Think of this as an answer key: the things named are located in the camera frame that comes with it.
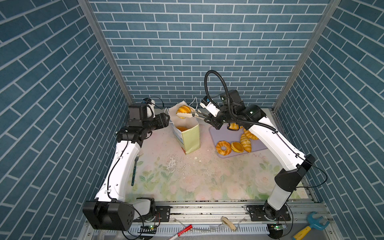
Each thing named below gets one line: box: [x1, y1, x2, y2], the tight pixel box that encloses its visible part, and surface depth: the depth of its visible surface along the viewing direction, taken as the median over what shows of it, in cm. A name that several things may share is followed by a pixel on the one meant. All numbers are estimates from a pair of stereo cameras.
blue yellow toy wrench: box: [292, 211, 330, 240], surface depth 71 cm
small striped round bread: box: [176, 105, 191, 119], surface depth 79 cm
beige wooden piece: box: [221, 216, 237, 232], surface depth 71 cm
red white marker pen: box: [169, 224, 193, 240], surface depth 70 cm
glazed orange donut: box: [215, 140, 232, 156], surface depth 98 cm
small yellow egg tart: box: [230, 142, 244, 153], surface depth 96 cm
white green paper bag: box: [168, 100, 200, 155], surface depth 86 cm
